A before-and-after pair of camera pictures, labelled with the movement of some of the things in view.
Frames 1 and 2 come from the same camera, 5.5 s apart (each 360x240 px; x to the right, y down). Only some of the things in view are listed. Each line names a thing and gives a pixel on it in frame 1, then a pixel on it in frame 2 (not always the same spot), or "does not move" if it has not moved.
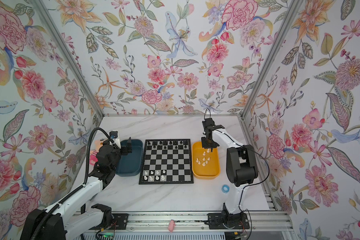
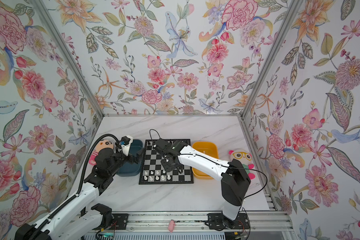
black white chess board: [166, 161] does not move
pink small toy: [171, 226] does not move
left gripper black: [129, 146] → [138, 158]
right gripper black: [204, 145] → [166, 168]
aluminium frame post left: [42, 7] does not move
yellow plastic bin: [206, 163] does not move
